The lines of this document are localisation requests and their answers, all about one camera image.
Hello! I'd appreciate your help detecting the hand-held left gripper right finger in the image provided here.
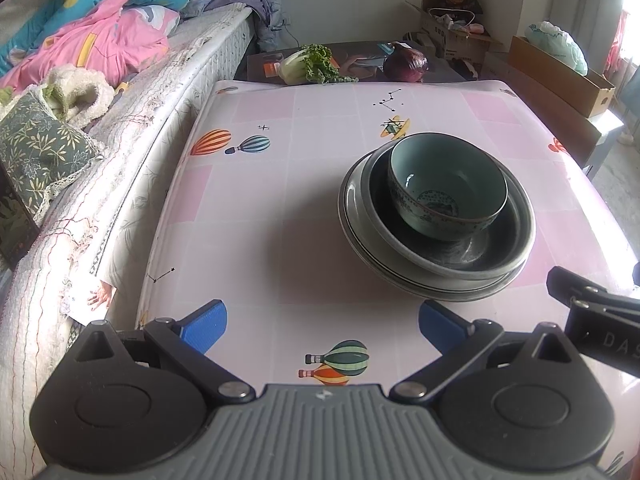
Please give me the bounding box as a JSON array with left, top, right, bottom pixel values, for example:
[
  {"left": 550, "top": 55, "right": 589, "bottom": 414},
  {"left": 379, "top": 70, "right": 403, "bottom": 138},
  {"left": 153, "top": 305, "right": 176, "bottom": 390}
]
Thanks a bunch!
[{"left": 390, "top": 300, "right": 576, "bottom": 405}]

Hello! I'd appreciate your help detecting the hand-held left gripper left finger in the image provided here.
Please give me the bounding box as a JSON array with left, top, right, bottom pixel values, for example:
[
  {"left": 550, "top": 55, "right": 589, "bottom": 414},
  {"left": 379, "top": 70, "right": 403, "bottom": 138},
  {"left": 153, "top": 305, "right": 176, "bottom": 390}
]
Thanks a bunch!
[{"left": 75, "top": 299, "right": 256, "bottom": 405}]

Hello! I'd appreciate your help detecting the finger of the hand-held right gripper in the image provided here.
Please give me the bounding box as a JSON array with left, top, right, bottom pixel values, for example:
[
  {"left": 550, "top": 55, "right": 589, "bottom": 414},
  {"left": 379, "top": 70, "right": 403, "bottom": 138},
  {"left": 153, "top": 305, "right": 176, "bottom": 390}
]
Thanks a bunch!
[{"left": 546, "top": 266, "right": 640, "bottom": 312}]

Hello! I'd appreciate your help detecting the white ceramic plate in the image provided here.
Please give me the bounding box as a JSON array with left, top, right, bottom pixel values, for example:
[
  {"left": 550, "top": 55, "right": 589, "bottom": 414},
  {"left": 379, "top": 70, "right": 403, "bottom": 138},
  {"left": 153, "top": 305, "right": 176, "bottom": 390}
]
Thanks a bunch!
[{"left": 338, "top": 137, "right": 537, "bottom": 303}]

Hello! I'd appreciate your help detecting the large stainless steel basin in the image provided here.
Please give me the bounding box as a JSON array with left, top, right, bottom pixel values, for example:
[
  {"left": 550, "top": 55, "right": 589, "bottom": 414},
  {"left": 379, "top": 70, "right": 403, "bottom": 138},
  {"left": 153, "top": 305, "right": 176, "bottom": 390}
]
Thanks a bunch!
[{"left": 345, "top": 140, "right": 535, "bottom": 292}]

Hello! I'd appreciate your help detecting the small stainless steel bowl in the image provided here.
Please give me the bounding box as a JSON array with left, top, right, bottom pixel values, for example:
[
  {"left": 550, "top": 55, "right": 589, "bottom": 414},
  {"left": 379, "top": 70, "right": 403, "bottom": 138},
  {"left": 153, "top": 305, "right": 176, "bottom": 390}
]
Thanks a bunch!
[{"left": 361, "top": 147, "right": 530, "bottom": 281}]

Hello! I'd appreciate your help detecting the green patterned ceramic bowl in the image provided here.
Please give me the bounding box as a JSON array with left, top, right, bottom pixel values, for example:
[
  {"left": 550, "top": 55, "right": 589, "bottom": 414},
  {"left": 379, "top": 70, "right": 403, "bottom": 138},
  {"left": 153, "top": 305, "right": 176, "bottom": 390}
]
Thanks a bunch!
[{"left": 387, "top": 132, "right": 508, "bottom": 241}]

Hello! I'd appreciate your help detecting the small printed card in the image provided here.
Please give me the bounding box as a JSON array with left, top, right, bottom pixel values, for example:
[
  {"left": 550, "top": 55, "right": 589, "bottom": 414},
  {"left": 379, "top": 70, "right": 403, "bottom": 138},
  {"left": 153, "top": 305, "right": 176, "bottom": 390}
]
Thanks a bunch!
[{"left": 62, "top": 282, "right": 119, "bottom": 322}]

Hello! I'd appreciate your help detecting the large brown carton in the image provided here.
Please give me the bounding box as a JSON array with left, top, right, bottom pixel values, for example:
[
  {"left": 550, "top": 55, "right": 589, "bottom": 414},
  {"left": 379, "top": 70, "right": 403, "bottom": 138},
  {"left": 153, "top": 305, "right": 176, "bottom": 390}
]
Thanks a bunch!
[{"left": 482, "top": 52, "right": 627, "bottom": 178}]

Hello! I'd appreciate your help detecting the pink printed tablecloth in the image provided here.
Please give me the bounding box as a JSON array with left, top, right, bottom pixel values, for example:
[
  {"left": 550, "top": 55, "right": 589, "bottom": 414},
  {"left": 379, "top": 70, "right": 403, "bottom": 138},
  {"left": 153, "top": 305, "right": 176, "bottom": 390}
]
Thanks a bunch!
[{"left": 135, "top": 79, "right": 640, "bottom": 480}]

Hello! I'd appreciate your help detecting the long open cardboard box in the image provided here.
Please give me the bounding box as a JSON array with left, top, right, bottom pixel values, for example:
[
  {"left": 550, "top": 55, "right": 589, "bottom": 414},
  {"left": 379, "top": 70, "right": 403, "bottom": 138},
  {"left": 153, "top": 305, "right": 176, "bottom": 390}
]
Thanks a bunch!
[{"left": 507, "top": 35, "right": 617, "bottom": 119}]

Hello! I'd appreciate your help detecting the white quilted mattress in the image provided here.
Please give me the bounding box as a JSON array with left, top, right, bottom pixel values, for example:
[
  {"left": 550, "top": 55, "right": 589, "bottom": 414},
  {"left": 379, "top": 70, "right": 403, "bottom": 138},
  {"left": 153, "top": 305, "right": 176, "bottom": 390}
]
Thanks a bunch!
[{"left": 0, "top": 2, "right": 256, "bottom": 480}]

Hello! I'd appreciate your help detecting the green floral pillow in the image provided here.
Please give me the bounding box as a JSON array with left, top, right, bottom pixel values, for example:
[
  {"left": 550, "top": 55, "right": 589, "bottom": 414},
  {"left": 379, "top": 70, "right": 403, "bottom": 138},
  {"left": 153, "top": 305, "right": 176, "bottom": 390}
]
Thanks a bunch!
[{"left": 0, "top": 91, "right": 106, "bottom": 228}]

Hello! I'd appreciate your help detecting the pale green plastic bag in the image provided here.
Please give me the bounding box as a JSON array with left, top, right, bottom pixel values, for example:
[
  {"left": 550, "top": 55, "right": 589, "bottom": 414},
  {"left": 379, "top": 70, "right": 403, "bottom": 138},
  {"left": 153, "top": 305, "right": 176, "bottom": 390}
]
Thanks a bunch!
[{"left": 525, "top": 21, "right": 590, "bottom": 77}]

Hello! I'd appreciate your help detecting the white fluffy blanket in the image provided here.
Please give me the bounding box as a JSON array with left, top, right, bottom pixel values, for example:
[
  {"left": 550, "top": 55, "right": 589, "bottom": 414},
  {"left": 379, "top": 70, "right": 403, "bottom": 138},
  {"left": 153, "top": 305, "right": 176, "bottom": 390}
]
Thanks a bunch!
[{"left": 37, "top": 64, "right": 117, "bottom": 128}]

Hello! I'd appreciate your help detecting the napa cabbage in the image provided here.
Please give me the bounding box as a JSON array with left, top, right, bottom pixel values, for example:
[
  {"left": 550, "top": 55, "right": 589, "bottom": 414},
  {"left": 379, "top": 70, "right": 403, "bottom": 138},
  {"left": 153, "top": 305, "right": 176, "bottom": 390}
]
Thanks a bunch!
[{"left": 278, "top": 44, "right": 360, "bottom": 86}]

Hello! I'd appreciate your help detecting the open cardboard box with clutter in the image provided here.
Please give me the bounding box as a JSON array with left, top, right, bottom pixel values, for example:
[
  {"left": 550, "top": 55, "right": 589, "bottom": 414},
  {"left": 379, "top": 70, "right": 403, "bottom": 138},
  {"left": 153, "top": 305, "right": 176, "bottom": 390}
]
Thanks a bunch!
[{"left": 405, "top": 0, "right": 506, "bottom": 66}]

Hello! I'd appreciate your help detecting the pink blanket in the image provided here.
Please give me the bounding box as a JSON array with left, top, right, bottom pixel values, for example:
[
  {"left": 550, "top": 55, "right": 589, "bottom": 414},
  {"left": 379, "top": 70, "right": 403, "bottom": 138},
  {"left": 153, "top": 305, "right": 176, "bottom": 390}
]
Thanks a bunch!
[{"left": 0, "top": 0, "right": 181, "bottom": 93}]

